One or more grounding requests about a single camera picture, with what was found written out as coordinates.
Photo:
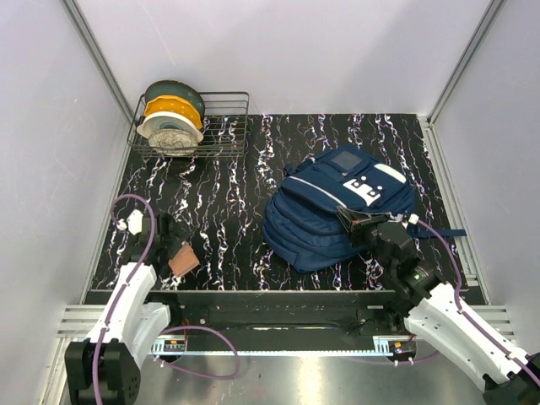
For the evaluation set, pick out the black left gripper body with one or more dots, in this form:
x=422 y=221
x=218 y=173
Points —
x=178 y=235

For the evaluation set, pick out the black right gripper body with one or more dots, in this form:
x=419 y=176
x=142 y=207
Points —
x=366 y=233

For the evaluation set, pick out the navy blue student backpack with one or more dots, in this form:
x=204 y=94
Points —
x=300 y=222

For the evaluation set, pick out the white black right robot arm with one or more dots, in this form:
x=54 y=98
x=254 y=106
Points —
x=431 y=308

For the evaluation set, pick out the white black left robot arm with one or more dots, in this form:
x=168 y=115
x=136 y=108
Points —
x=105 y=367

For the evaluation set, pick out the speckled grey plate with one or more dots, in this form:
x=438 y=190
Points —
x=173 y=142

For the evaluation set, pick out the yellow plate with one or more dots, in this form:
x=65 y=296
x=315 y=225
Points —
x=175 y=104

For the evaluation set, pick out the small pink eraser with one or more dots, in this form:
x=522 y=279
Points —
x=93 y=358

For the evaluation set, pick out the dark green plate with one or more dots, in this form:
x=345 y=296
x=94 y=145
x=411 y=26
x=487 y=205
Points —
x=176 y=88

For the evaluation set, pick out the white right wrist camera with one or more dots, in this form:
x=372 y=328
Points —
x=404 y=218

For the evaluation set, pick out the dark wire dish rack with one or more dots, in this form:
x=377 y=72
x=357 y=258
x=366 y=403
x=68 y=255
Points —
x=224 y=127

